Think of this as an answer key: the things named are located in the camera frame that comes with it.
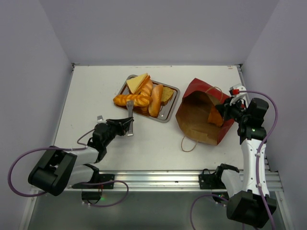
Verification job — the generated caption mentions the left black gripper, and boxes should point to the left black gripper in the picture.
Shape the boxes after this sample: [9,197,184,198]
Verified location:
[103,117,133,147]

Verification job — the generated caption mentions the metal tongs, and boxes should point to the metal tongs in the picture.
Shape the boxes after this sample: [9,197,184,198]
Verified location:
[126,100,135,137]

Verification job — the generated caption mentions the braided golden bread loaf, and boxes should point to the braided golden bread loaf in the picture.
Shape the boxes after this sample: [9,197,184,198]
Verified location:
[113,94,153,107]

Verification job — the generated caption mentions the red paper bag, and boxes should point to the red paper bag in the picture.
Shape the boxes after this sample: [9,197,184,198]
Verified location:
[176,78,234,146]

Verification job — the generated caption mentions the golden baguette roll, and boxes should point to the golden baguette roll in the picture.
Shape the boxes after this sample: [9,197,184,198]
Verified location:
[148,84,163,117]

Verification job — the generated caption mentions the long glazed bread loaf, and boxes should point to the long glazed bread loaf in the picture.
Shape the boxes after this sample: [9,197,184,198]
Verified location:
[137,80,153,112]

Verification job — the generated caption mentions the fake sandwich wedge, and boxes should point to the fake sandwich wedge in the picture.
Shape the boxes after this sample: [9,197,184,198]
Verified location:
[126,73,150,94]

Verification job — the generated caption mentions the brown seeded bread slice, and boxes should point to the brown seeded bread slice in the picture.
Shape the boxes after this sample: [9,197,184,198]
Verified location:
[161,86,174,105]

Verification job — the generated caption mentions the orange bread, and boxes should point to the orange bread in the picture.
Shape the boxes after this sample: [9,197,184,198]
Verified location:
[207,106,224,127]

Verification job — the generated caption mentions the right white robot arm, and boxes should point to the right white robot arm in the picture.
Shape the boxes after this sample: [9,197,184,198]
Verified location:
[213,97,277,228]

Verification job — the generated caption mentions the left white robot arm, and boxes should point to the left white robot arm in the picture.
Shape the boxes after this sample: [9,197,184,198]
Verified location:
[28,116,133,196]

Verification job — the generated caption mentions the stainless steel tray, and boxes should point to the stainless steel tray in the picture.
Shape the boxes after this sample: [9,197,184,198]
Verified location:
[115,75,180,123]

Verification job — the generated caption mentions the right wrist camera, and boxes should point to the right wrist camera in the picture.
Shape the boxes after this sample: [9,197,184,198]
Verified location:
[229,84,247,105]

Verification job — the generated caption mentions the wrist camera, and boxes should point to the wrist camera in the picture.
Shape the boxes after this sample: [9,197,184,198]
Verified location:
[229,84,247,105]
[97,115,104,124]

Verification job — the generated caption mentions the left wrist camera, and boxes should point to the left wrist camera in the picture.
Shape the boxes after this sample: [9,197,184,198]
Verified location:
[97,115,104,124]

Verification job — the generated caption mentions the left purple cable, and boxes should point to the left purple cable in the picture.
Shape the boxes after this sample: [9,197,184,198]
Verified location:
[8,129,129,208]

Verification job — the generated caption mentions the purple cable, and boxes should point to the purple cable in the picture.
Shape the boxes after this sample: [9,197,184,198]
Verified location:
[190,90,280,230]
[8,129,129,208]

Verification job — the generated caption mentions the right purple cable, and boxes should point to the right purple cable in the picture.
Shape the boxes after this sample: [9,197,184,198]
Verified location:
[190,90,280,230]

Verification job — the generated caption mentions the aluminium mounting rail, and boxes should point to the aluminium mounting rail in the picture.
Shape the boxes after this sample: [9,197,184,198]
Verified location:
[64,169,281,192]

